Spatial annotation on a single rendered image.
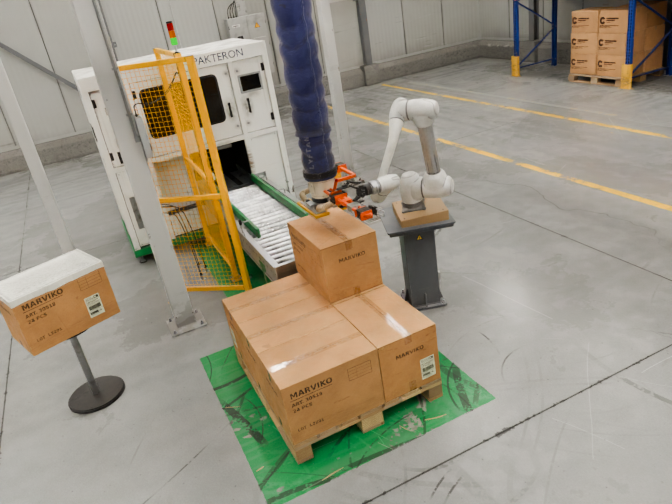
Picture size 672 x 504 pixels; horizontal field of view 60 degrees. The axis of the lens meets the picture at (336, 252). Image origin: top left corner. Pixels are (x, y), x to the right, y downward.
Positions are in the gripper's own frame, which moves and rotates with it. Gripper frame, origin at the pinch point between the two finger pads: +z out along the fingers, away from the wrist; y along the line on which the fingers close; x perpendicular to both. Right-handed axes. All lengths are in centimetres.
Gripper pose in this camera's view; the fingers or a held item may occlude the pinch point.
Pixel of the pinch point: (341, 197)
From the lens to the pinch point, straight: 360.2
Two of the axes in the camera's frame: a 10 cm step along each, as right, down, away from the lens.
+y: 1.6, 8.9, 4.3
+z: -9.0, 3.1, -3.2
